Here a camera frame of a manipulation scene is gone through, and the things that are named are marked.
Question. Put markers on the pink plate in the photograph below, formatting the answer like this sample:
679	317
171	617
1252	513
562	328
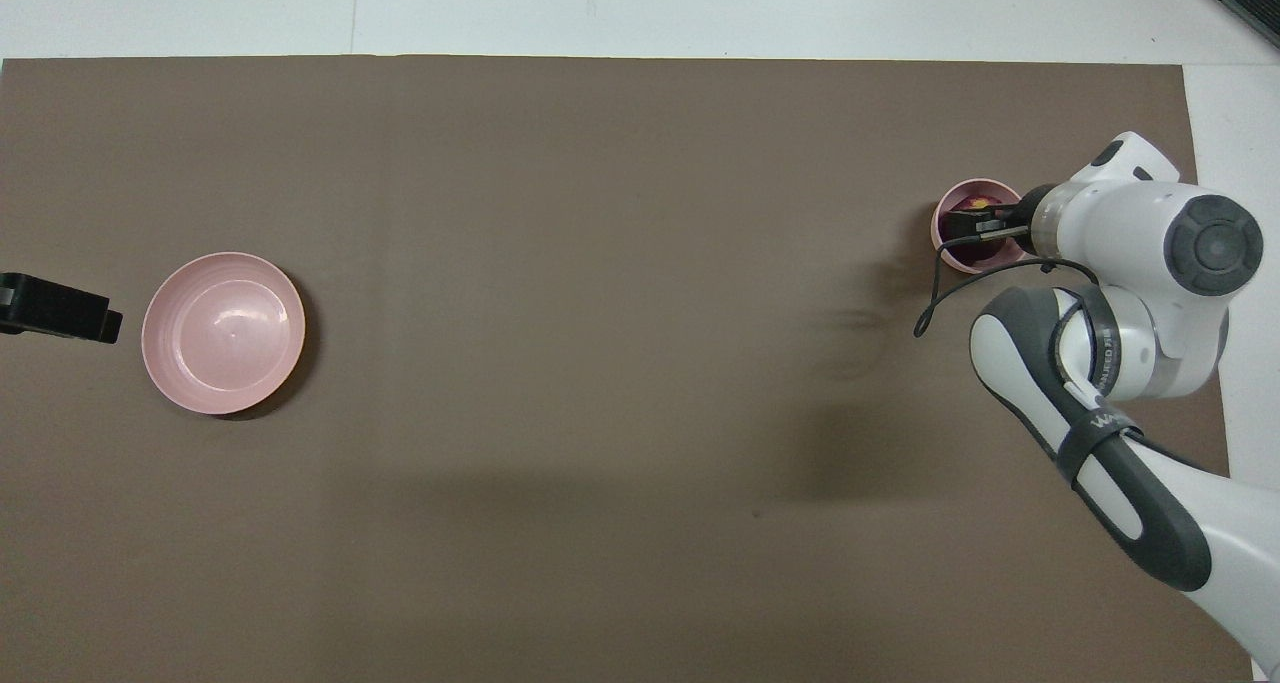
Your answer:
225	333

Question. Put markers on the red apple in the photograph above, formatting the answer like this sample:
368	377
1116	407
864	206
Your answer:
975	253

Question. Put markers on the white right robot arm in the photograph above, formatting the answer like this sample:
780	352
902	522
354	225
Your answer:
1130	233

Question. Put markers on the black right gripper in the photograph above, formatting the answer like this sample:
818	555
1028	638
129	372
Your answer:
1037	211

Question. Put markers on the brown table mat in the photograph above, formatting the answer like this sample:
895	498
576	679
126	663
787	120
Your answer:
600	363

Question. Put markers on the pink bowl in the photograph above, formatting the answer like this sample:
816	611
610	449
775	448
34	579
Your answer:
938	233

